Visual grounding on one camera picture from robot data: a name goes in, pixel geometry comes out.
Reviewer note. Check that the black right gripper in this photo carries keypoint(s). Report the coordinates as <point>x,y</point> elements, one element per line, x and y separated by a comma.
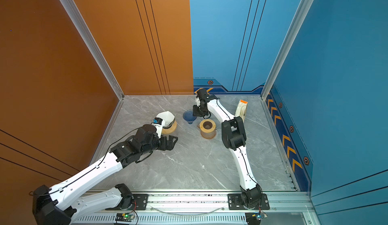
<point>196,114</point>

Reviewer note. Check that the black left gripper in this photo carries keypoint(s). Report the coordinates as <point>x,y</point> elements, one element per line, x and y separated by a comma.
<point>165,146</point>

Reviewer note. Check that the blue glass ribbed dripper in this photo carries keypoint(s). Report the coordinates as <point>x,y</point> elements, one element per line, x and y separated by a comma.
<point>189,117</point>

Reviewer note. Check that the wooden dripper ring stand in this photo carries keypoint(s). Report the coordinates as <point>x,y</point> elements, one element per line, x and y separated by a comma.
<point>170,130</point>

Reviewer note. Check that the white paper coffee filter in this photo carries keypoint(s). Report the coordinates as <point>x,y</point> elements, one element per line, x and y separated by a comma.
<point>167,116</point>

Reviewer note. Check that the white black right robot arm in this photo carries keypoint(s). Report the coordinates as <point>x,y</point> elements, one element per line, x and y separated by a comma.
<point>234,138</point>

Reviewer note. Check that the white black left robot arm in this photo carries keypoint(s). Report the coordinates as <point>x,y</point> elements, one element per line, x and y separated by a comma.
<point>65,202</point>

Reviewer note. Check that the orange coffee filter box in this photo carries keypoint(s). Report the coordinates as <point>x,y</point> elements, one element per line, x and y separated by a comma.
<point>242,103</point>

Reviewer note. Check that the orange glass pitcher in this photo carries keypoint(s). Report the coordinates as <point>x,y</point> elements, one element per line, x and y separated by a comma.
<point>207,133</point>

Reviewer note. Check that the green circuit board left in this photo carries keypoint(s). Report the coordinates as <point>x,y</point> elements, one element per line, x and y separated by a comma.
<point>124,218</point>

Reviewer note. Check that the green circuit board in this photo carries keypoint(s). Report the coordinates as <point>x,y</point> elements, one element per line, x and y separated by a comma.
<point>255,218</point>
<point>124,218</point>

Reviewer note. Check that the green circuit board right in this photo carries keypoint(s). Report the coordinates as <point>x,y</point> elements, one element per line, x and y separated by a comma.
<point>255,218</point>

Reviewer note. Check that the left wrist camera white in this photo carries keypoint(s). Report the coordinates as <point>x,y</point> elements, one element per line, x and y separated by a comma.
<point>158,123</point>

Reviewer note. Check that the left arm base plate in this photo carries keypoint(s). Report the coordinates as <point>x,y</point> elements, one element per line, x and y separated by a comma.
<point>134,202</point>

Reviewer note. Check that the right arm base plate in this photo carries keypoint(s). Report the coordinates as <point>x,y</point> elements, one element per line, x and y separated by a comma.
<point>235,202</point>

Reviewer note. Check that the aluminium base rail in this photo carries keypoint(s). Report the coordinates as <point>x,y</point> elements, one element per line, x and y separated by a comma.
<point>209,208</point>

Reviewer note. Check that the aluminium corner post right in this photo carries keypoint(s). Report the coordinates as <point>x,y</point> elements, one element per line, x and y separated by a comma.
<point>298,19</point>

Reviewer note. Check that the aluminium corner post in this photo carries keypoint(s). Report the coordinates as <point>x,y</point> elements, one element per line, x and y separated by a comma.
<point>298,19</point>
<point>89,40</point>

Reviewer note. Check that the aluminium corner post left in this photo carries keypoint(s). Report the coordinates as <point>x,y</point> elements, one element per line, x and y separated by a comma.
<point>89,40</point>

